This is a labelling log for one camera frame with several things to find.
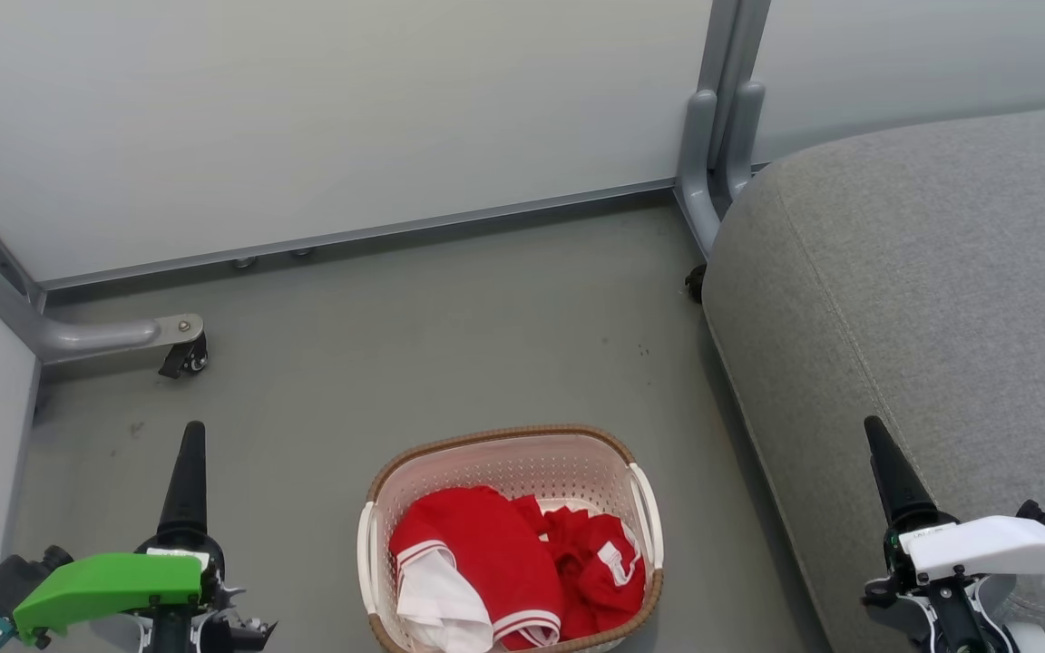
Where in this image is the red shirt with white trim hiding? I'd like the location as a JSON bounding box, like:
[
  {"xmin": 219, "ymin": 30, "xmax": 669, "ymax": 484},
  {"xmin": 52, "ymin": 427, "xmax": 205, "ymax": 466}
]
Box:
[{"xmin": 388, "ymin": 486, "xmax": 565, "ymax": 653}]

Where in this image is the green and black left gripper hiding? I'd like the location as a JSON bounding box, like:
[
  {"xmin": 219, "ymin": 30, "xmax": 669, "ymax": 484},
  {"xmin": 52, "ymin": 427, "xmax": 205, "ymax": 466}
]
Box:
[{"xmin": 13, "ymin": 421, "xmax": 278, "ymax": 653}]

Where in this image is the black caster with silver bracket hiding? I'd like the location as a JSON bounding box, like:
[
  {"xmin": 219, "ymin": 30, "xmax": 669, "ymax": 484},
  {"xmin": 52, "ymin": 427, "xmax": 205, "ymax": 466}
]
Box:
[{"xmin": 158, "ymin": 330, "xmax": 210, "ymax": 380}]

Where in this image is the grey tubular partition foot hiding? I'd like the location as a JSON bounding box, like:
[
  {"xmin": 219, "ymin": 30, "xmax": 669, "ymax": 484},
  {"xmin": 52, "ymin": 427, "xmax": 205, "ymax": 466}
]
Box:
[{"xmin": 0, "ymin": 257, "xmax": 206, "ymax": 366}]

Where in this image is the small red garment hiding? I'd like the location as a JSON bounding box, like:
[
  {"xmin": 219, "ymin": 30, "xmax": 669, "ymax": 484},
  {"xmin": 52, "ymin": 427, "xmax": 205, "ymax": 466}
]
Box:
[{"xmin": 512, "ymin": 494, "xmax": 648, "ymax": 641}]

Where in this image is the grey partition bottom rail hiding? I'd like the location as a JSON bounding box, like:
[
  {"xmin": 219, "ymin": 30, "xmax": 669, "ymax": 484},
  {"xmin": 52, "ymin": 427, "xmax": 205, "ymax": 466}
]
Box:
[{"xmin": 37, "ymin": 177, "xmax": 679, "ymax": 294}]

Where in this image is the grey fabric sofa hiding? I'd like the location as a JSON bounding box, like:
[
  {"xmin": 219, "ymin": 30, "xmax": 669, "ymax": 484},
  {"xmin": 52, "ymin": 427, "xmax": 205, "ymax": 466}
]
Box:
[{"xmin": 702, "ymin": 102, "xmax": 1045, "ymax": 653}]

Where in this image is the white laundry basket brown rim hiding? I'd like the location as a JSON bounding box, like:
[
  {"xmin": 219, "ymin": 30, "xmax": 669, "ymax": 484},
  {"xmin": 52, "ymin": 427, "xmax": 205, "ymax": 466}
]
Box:
[{"xmin": 356, "ymin": 424, "xmax": 666, "ymax": 653}]

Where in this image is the grey partition post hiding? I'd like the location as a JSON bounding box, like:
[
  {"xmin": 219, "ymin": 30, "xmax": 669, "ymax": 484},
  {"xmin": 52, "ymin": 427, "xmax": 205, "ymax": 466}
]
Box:
[{"xmin": 674, "ymin": 0, "xmax": 773, "ymax": 260}]

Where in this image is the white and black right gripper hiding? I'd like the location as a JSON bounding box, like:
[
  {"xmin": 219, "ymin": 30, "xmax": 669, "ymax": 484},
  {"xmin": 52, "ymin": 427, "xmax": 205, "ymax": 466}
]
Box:
[{"xmin": 862, "ymin": 415, "xmax": 1045, "ymax": 653}]

